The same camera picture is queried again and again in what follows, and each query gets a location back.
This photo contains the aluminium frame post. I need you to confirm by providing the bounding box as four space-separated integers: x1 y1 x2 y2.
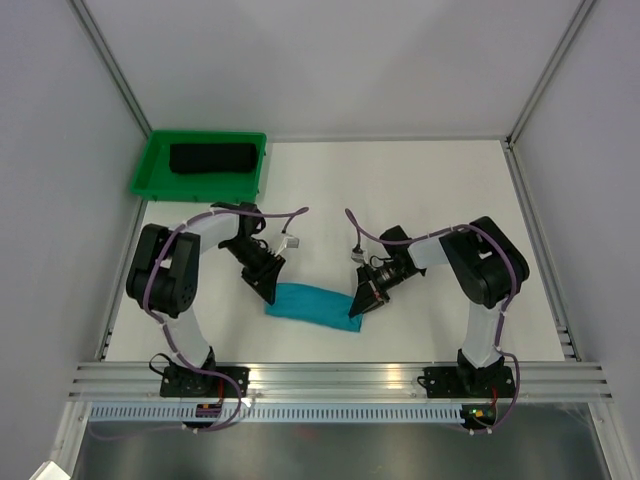
505 0 599 150
67 0 152 138

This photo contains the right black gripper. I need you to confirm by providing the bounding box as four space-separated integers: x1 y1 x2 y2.
350 261 414 318

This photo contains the aluminium front rail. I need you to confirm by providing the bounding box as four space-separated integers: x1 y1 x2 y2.
67 361 613 403

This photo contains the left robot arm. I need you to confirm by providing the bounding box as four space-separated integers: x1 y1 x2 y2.
125 202 285 396

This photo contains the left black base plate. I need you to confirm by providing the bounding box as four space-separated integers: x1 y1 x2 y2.
159 365 250 399

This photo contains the teal t shirt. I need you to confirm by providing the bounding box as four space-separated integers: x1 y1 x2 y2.
265 283 363 333

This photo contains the white slotted cable duct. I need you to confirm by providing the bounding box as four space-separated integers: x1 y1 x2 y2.
89 402 494 424

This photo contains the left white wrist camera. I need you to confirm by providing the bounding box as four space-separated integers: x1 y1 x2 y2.
275 233 300 256

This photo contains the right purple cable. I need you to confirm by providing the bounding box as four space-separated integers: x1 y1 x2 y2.
344 207 524 436

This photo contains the rolled black t shirt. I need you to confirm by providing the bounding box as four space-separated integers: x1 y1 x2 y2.
169 143 258 175

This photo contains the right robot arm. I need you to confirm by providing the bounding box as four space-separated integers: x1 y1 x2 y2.
345 209 530 397

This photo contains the left aluminium frame post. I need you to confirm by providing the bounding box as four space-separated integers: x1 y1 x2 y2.
67 0 152 138

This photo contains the green plastic tray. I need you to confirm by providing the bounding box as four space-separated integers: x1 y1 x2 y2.
130 130 267 203

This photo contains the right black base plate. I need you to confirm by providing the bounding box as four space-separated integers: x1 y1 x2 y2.
417 366 516 399

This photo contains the right aluminium frame post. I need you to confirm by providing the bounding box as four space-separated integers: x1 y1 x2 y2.
505 0 599 150

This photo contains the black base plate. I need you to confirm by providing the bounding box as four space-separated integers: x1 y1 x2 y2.
159 365 250 399
417 366 516 399

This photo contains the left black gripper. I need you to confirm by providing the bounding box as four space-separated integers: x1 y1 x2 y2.
220 237 285 306

